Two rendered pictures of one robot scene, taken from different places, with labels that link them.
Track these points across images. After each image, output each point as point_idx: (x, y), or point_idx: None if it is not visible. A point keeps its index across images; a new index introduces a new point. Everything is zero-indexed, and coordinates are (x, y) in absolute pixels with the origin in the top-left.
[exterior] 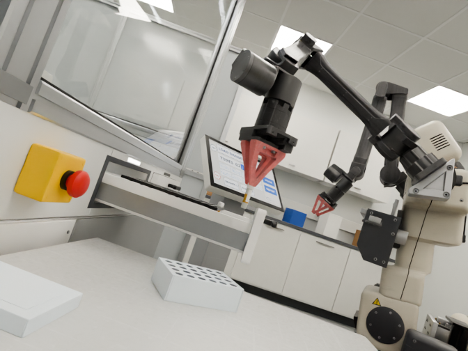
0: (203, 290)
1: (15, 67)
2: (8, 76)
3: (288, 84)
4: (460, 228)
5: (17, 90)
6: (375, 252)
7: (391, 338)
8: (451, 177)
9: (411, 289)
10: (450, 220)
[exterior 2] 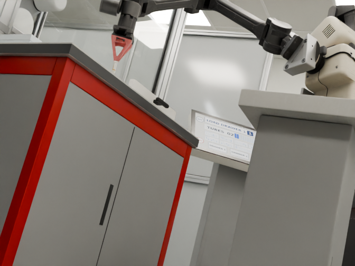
0: None
1: (2, 19)
2: (0, 22)
3: (128, 5)
4: (350, 93)
5: (3, 28)
6: None
7: None
8: (306, 47)
9: None
10: (343, 89)
